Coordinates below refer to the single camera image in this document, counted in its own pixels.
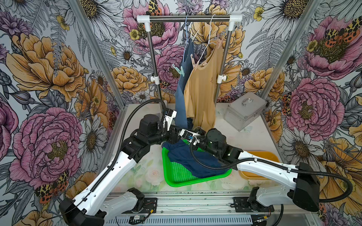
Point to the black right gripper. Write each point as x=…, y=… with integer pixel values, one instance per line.
x=194, y=147

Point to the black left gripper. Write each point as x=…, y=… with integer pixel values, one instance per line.
x=173, y=134

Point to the dark blue t-shirt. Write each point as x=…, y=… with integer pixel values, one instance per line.
x=180, y=153

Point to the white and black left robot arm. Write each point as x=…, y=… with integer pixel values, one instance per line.
x=90, y=207

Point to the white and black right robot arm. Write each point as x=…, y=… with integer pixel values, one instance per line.
x=298, y=184

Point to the blue hanger of light shirt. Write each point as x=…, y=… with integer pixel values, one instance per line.
x=186, y=36

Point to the light blue t-shirt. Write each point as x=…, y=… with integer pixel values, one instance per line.
x=181, y=119

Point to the green perforated plastic basket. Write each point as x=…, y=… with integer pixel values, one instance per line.
x=180, y=168

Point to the silver metal case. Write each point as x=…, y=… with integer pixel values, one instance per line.
x=241, y=112

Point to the tan tank top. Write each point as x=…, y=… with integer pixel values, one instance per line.
x=200, y=90

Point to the teal plastic clothespin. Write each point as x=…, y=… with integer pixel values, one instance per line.
x=180, y=70

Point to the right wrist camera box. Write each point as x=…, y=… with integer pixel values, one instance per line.
x=188, y=135

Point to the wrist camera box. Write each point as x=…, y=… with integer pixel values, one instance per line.
x=188, y=135
x=169, y=116

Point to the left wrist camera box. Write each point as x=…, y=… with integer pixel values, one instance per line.
x=169, y=116

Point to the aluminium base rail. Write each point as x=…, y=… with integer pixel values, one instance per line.
x=219, y=209

